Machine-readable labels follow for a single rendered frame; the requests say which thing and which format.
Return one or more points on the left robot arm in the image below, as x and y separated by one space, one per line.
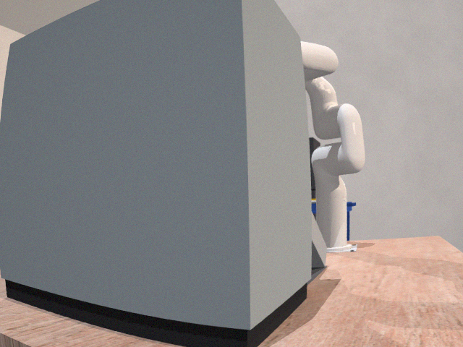
331 120

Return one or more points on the grey cabinet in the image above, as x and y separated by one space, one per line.
155 170

